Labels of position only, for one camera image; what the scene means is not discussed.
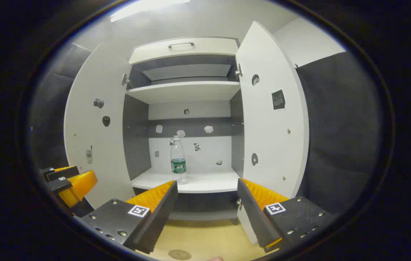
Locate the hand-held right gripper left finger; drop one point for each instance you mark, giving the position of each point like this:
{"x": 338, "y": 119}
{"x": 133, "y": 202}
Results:
{"x": 158, "y": 217}

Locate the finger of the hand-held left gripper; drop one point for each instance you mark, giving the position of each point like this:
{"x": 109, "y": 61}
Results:
{"x": 62, "y": 174}
{"x": 60, "y": 184}

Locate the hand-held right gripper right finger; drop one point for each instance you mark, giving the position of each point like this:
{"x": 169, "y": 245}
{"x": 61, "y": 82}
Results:
{"x": 254, "y": 217}

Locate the clear plastic bottle green label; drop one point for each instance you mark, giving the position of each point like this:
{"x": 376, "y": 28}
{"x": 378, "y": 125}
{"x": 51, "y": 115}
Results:
{"x": 178, "y": 166}

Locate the white and grey cabinet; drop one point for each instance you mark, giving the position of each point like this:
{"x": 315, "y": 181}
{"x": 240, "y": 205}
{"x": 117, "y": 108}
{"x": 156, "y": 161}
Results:
{"x": 198, "y": 183}

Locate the white cabinet shelf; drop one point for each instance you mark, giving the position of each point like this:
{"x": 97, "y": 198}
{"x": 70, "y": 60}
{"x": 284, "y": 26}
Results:
{"x": 183, "y": 92}

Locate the white cabinet drawer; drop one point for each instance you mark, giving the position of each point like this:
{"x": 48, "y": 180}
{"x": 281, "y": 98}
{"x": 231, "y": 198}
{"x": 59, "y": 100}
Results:
{"x": 209, "y": 49}

